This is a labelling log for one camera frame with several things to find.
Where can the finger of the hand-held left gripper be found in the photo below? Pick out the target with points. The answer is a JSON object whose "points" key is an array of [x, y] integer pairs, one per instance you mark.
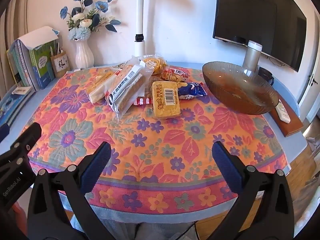
{"points": [[3, 131], [30, 135]]}

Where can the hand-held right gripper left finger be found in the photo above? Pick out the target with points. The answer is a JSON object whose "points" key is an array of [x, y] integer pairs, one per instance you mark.
{"points": [[96, 167]]}

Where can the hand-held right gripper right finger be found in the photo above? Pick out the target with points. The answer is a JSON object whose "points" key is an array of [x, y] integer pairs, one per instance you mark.
{"points": [[228, 170]]}

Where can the brown ribbed glass bowl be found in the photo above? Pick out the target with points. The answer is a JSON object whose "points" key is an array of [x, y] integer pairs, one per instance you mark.
{"points": [[240, 90]]}

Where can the red white striped packet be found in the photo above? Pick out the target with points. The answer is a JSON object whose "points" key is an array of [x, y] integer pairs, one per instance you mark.
{"points": [[143, 101]]}

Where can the long brown cake packet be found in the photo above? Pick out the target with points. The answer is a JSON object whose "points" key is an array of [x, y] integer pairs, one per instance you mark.
{"points": [[127, 90]]}

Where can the blue snack packet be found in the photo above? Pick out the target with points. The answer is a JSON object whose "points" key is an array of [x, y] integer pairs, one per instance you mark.
{"points": [[190, 90]]}

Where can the yellow cracker packet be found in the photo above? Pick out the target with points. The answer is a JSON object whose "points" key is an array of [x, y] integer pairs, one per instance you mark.
{"points": [[165, 105]]}

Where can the red snack packet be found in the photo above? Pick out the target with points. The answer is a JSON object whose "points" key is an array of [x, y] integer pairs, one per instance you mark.
{"points": [[175, 74]]}

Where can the round cookies packet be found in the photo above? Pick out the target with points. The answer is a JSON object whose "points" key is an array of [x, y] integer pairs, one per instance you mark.
{"points": [[155, 63]]}

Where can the flat blue book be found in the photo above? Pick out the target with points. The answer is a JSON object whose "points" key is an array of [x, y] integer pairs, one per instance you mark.
{"points": [[13, 105]]}

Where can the row of upright books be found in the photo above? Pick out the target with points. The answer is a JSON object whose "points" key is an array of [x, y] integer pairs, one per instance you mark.
{"points": [[17, 65]]}

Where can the floral orange tablecloth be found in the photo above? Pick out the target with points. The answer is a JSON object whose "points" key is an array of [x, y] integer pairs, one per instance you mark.
{"points": [[162, 142]]}

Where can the white remote control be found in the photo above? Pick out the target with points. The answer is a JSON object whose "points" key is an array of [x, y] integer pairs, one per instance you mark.
{"points": [[282, 111]]}

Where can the white ribbed vase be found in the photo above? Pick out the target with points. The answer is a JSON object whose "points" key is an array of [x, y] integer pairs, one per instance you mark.
{"points": [[84, 55]]}

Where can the white paper sheet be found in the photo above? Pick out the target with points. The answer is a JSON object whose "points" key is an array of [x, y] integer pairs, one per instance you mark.
{"points": [[37, 37]]}

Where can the dark mug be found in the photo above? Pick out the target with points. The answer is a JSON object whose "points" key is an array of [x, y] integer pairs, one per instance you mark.
{"points": [[265, 74]]}

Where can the white door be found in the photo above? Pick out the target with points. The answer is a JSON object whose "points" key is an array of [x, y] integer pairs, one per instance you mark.
{"points": [[312, 97]]}

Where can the white lamp pole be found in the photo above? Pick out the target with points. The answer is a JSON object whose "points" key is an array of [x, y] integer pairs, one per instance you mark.
{"points": [[140, 10]]}

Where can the black wall television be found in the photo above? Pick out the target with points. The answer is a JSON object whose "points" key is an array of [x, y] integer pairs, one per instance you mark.
{"points": [[250, 12]]}

